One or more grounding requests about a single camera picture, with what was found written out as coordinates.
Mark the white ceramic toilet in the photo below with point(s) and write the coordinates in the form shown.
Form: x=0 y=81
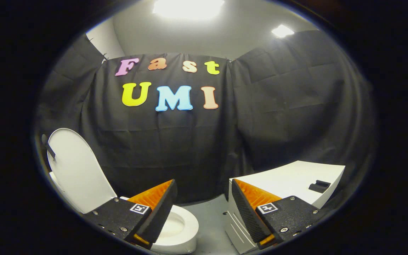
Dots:
x=184 y=226

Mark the black backdrop cloth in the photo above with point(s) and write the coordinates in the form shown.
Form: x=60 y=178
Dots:
x=190 y=141

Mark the white drawer cabinet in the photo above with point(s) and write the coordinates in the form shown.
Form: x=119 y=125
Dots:
x=282 y=180

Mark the large ceiling light panel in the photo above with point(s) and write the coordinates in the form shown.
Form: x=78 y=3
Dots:
x=188 y=7

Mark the small ceiling light panel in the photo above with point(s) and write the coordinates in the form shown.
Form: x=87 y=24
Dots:
x=282 y=31

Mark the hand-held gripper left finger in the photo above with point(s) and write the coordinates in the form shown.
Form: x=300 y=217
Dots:
x=161 y=212

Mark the small black block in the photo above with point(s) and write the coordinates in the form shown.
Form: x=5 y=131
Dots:
x=319 y=186

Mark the white toilet lid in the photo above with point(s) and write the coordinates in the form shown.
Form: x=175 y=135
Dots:
x=80 y=170

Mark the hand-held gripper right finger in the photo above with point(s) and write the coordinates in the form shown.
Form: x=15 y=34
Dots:
x=248 y=216

